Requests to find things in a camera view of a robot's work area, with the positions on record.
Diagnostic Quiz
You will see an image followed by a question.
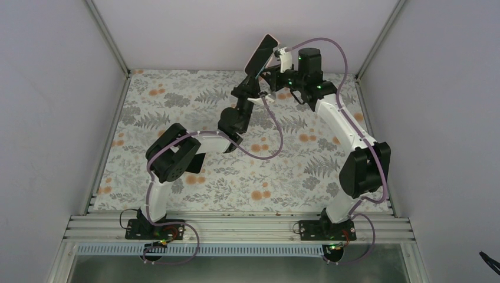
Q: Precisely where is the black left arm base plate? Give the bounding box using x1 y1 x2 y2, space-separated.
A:
124 219 185 241

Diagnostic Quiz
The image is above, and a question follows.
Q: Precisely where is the right aluminium frame post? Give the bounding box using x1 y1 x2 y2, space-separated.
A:
356 0 407 80

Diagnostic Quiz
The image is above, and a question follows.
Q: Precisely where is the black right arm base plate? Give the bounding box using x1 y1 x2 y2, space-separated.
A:
298 220 357 241

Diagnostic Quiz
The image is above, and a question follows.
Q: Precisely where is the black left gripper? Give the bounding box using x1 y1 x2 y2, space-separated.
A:
232 72 262 133

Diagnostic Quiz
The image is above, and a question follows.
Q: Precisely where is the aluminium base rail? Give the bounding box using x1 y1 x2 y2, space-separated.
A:
63 211 416 244

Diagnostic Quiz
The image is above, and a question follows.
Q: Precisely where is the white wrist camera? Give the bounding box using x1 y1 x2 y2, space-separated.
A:
247 94 276 106
274 47 292 73

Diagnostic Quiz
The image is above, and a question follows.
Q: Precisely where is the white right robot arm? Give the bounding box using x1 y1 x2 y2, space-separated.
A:
262 48 391 240

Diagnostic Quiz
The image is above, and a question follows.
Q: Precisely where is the phone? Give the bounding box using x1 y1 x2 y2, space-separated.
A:
186 153 206 174

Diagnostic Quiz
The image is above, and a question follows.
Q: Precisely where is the black object at edge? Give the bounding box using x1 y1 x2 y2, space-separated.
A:
479 251 500 275

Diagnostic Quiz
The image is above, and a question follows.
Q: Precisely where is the grey slotted cable duct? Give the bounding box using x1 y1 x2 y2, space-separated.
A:
76 243 324 258

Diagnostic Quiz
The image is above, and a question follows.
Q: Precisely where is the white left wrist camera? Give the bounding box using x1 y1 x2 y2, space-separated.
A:
247 94 276 106

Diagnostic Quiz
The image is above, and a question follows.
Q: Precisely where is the aluminium enclosure frame post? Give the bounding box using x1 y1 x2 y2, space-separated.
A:
84 0 130 77

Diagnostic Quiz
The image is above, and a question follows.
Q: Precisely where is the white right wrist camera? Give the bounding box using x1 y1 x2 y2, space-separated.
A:
274 47 292 73

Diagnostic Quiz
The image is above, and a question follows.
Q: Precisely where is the floral patterned table mat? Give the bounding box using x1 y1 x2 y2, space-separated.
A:
93 69 393 213

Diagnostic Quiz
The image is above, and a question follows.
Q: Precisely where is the pink phone case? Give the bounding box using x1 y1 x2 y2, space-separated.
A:
244 34 279 77

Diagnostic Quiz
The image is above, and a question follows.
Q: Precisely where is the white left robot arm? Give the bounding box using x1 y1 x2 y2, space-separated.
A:
138 75 260 239

